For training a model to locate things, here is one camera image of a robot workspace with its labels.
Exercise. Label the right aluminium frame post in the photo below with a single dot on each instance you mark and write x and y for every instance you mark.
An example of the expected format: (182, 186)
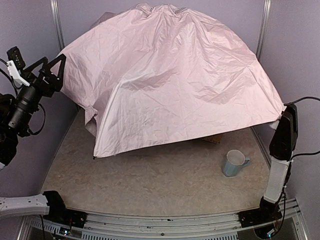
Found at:
(263, 27)

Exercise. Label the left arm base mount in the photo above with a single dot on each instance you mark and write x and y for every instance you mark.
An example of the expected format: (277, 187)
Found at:
(69, 217)

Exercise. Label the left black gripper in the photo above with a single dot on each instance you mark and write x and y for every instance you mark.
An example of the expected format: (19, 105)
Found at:
(46, 81)

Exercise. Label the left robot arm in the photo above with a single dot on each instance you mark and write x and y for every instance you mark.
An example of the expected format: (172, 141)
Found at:
(39, 204)

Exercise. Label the light blue ceramic mug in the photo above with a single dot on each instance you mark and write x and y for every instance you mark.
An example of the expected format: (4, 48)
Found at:
(235, 160)

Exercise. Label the aluminium frame post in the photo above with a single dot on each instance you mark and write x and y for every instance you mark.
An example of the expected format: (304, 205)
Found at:
(263, 27)
(57, 23)

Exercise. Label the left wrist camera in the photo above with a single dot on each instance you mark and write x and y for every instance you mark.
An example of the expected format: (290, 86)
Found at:
(15, 64)

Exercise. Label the woven bamboo tray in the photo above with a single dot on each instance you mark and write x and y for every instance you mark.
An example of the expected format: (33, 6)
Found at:
(216, 139)

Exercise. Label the pink and black folding umbrella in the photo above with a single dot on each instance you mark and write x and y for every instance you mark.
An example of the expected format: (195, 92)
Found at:
(155, 75)

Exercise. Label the left aluminium frame post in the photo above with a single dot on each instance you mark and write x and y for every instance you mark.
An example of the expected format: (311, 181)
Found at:
(57, 23)

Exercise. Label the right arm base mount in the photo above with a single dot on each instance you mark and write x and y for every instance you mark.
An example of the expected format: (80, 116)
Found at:
(260, 217)

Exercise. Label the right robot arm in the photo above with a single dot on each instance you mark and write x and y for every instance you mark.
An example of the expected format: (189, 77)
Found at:
(281, 151)

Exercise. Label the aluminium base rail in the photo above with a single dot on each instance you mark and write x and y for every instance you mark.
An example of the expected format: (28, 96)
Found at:
(216, 226)

